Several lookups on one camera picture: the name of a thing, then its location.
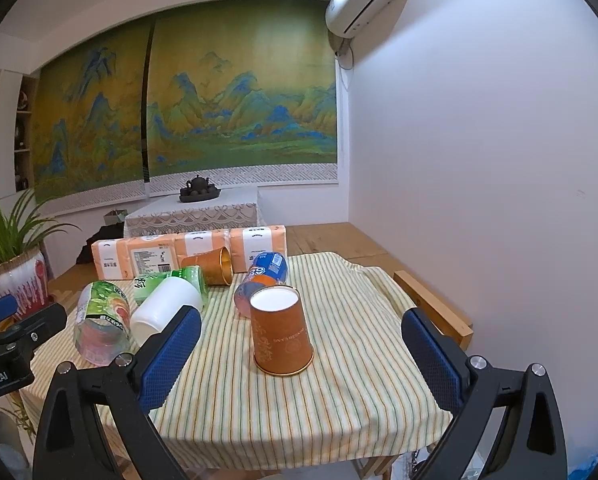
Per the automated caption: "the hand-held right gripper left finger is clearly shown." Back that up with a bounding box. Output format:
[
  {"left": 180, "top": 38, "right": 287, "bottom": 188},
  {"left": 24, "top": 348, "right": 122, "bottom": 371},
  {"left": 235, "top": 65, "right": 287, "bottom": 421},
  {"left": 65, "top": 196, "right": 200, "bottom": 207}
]
[{"left": 31, "top": 304, "right": 203, "bottom": 480}]

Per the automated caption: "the dark tea tray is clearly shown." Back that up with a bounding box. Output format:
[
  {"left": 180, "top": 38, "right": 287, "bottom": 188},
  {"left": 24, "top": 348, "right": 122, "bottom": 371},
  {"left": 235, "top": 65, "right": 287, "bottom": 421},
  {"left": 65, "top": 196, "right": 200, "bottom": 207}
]
[{"left": 180, "top": 185, "right": 222, "bottom": 204}]

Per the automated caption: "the green leafy plant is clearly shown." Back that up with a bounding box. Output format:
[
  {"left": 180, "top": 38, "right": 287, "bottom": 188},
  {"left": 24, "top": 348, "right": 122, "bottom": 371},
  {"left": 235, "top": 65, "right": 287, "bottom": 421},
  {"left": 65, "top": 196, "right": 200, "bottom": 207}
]
[{"left": 0, "top": 180, "right": 80, "bottom": 271}]

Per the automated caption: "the blue drink can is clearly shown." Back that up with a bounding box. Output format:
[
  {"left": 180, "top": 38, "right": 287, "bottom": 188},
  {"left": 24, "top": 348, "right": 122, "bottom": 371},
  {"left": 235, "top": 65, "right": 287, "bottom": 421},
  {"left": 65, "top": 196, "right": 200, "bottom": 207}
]
[{"left": 234, "top": 251, "right": 289, "bottom": 317}]

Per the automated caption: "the wall shelf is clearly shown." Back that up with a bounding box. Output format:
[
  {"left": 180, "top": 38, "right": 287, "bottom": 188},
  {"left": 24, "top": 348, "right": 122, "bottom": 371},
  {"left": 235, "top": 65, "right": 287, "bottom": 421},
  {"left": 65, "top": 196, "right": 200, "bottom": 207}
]
[{"left": 14, "top": 75, "right": 40, "bottom": 193}]

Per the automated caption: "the black bag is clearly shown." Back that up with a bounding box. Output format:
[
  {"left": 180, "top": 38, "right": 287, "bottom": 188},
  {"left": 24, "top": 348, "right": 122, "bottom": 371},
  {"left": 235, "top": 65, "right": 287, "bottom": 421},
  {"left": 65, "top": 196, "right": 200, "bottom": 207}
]
[{"left": 76, "top": 225, "right": 124, "bottom": 266}]

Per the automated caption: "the narrow landscape painting blind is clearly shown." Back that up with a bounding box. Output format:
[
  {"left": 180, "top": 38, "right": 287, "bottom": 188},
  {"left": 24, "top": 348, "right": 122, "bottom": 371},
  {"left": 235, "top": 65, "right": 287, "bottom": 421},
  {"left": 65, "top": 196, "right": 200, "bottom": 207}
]
[{"left": 31, "top": 22, "right": 152, "bottom": 206}]

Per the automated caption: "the wide landscape painting blind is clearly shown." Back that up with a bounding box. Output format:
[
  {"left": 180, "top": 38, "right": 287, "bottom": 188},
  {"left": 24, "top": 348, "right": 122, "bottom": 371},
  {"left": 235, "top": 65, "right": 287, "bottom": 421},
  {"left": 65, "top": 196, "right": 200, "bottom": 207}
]
[{"left": 141, "top": 1, "right": 339, "bottom": 198}]

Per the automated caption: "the small orange tissue pack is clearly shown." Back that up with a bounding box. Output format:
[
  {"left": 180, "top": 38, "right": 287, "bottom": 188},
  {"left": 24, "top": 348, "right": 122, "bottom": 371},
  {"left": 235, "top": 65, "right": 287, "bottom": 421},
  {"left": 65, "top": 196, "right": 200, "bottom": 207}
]
[
  {"left": 229, "top": 225, "right": 288, "bottom": 273},
  {"left": 174, "top": 230, "right": 232, "bottom": 261}
]

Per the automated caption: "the orange paper cup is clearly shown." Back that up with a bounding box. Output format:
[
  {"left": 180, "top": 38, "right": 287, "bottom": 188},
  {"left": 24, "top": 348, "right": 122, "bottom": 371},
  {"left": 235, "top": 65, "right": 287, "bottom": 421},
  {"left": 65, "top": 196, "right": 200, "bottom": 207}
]
[
  {"left": 249, "top": 285, "right": 315, "bottom": 376},
  {"left": 180, "top": 246, "right": 234, "bottom": 287}
]

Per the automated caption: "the large orange tissue pack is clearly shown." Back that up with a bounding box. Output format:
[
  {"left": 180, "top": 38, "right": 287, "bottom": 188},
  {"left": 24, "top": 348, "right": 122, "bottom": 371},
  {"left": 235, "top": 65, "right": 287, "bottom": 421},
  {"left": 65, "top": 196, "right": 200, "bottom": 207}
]
[{"left": 91, "top": 234, "right": 181, "bottom": 281}]

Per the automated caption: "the wooden table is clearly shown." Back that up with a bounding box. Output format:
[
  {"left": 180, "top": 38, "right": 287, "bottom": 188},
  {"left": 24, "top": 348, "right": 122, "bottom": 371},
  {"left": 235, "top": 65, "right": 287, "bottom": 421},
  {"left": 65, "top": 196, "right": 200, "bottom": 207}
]
[{"left": 49, "top": 222, "right": 475, "bottom": 480}]

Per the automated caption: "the white and red plant pot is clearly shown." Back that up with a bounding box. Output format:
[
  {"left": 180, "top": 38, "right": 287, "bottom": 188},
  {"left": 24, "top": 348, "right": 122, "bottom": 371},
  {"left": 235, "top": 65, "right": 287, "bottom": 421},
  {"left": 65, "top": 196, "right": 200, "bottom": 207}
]
[{"left": 0, "top": 250, "right": 50, "bottom": 311}]

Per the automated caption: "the striped tablecloth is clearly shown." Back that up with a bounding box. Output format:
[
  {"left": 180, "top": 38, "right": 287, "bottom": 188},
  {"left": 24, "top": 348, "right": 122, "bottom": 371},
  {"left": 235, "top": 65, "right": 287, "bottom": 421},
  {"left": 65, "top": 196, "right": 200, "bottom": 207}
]
[{"left": 19, "top": 251, "right": 455, "bottom": 458}]

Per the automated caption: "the green labelled bottle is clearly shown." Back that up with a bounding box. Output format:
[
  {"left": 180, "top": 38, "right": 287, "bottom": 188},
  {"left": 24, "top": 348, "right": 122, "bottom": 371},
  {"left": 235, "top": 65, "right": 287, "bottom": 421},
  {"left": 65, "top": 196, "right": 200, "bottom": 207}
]
[{"left": 131, "top": 266, "right": 209, "bottom": 311}]

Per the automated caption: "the lace-covered low table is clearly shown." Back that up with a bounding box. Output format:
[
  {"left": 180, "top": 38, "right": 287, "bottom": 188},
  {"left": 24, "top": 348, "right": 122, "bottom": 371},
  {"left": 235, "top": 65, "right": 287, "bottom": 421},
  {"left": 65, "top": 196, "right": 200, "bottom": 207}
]
[{"left": 124, "top": 187, "right": 265, "bottom": 238}]

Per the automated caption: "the air conditioner cable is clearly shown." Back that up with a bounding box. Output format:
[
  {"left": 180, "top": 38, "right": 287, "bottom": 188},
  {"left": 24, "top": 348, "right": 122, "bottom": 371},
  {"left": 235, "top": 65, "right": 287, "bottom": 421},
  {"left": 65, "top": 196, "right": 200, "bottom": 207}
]
[{"left": 331, "top": 35, "right": 355, "bottom": 71}]

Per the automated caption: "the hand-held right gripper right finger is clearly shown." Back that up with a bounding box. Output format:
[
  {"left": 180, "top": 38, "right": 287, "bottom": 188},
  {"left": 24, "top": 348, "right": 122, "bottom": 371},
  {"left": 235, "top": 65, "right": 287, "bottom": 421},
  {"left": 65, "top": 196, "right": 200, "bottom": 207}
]
[{"left": 401, "top": 307, "right": 570, "bottom": 480}]

